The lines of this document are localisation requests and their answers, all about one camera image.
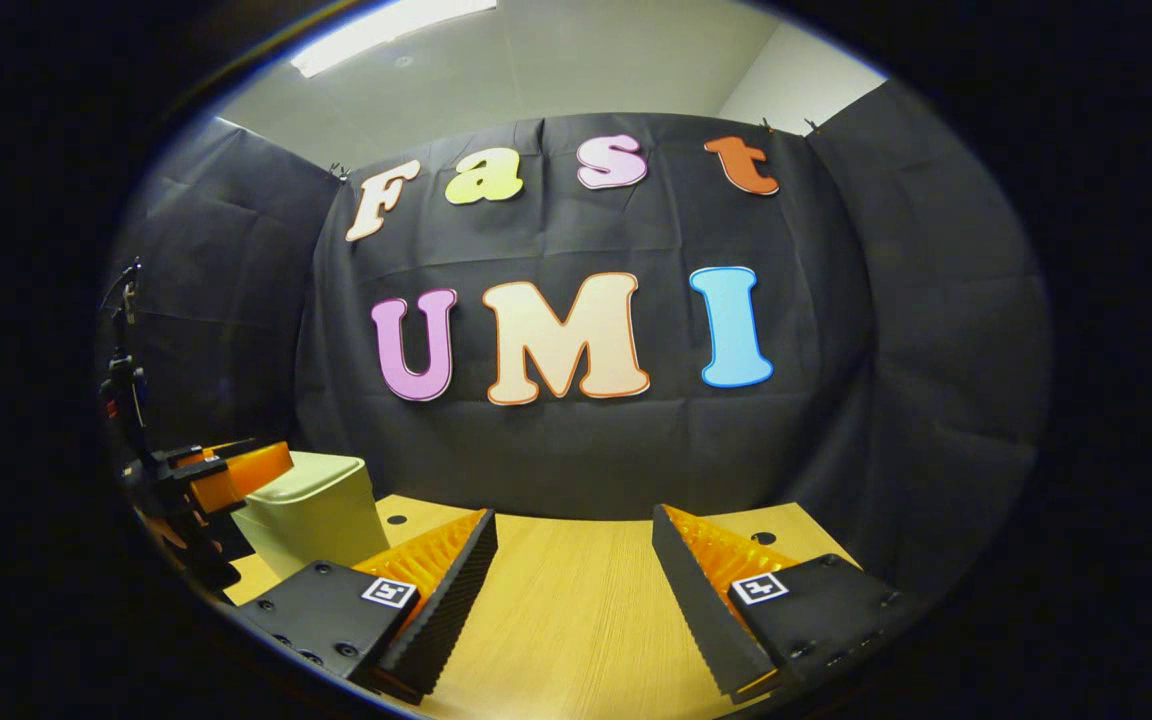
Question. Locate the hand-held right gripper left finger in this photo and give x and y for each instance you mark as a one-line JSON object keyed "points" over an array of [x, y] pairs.
{"points": [[446, 610]]}

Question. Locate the wooden desktop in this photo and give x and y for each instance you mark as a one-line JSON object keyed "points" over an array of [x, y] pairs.
{"points": [[576, 620]]}

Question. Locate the black backdrop cloth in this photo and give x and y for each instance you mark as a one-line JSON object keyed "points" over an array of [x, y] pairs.
{"points": [[836, 400]]}

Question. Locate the green desktop garbage bin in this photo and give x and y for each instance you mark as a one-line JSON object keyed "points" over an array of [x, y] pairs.
{"points": [[321, 520]]}

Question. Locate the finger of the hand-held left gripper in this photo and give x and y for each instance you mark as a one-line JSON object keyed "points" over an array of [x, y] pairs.
{"points": [[246, 470], [198, 452]]}

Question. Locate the ceiling light panel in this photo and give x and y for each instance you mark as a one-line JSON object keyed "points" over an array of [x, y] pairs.
{"points": [[386, 30]]}

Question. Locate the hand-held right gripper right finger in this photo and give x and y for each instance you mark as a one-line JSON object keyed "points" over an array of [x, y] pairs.
{"points": [[701, 620]]}

